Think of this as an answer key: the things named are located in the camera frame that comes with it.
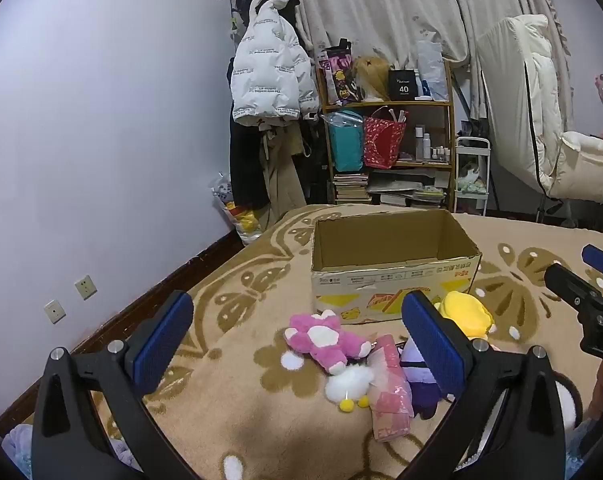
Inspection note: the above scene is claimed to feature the stack of books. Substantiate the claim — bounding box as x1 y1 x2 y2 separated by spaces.
333 172 372 206

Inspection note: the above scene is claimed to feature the white padded chair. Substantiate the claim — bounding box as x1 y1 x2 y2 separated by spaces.
476 14 603 206

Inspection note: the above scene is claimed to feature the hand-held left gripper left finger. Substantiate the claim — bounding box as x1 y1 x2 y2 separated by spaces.
31 290 195 480

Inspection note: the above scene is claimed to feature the white wall socket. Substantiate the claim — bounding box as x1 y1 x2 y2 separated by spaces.
74 274 98 301
43 300 67 325

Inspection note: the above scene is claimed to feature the pink white plush toy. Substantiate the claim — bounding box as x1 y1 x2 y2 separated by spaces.
284 310 373 375

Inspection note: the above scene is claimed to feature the printed cardboard box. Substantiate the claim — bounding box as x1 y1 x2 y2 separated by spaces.
310 208 483 325

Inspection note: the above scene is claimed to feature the light blue cloth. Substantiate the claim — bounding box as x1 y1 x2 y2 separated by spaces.
566 420 602 480

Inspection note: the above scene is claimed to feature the white puffer jacket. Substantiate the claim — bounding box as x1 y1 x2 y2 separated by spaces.
231 0 321 127

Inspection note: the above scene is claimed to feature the white duck plush toy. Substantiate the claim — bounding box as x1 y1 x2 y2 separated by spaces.
325 362 373 413

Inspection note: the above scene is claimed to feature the white black plush toy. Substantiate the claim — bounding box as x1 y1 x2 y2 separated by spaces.
551 370 585 433

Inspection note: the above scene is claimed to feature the row of cosmetic bottles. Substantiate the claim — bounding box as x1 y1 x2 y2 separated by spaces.
414 126 452 163

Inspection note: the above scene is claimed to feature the lilac fleece clothing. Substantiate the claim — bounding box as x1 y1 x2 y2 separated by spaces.
1 424 144 480

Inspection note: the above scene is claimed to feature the clear plastic bag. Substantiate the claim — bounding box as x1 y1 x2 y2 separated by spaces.
211 172 264 246

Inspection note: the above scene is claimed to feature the yellow plush toy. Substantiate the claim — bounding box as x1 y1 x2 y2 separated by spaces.
434 291 496 340

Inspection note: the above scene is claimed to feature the black box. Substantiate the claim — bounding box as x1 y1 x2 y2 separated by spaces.
387 68 417 102

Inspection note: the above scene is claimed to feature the white metal cart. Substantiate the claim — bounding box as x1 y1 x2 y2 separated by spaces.
454 136 492 216

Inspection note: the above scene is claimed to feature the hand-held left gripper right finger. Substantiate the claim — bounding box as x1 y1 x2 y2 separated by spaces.
396 290 568 480

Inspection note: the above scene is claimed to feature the beige patterned curtain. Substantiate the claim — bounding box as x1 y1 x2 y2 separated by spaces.
278 0 575 121

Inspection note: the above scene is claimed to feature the white paper bag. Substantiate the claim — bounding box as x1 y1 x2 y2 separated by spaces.
415 40 449 101

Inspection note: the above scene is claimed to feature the beige floral blanket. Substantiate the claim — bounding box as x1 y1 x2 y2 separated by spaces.
0 203 603 480

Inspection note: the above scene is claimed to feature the blond wig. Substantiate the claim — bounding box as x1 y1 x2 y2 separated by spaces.
355 55 391 102

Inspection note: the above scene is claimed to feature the purple plush toy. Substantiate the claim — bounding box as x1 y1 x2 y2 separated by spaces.
400 340 455 420

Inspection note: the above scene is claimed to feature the red gift bag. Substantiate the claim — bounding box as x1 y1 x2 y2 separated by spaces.
363 106 407 170

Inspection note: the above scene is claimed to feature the beige coat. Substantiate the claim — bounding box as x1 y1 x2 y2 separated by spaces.
258 122 307 231

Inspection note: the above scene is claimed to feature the pile of papers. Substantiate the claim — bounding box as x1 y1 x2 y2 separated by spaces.
369 170 449 209

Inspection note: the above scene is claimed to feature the pink plastic-wrapped package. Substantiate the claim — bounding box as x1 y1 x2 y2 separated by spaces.
367 334 415 442

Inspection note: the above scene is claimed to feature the teal bag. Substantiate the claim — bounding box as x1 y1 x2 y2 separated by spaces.
328 110 366 173

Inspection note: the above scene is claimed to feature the purple black package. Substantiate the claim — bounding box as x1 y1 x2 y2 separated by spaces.
319 39 357 106

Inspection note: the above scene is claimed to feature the wooden shelf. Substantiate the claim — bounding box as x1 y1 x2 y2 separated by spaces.
317 57 456 211

